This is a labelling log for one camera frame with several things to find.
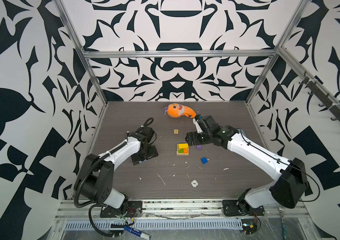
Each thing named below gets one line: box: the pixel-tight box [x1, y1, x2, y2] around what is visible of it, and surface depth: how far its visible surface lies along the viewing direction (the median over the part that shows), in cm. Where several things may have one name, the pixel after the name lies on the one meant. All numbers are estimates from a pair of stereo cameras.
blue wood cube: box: [200, 157, 208, 164], surface depth 93 cm
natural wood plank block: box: [176, 151, 189, 156], surface depth 93 cm
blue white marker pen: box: [123, 226, 152, 240], surface depth 69 cm
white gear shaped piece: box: [191, 179, 199, 188], surface depth 84 cm
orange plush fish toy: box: [164, 103, 197, 118], surface depth 108 cm
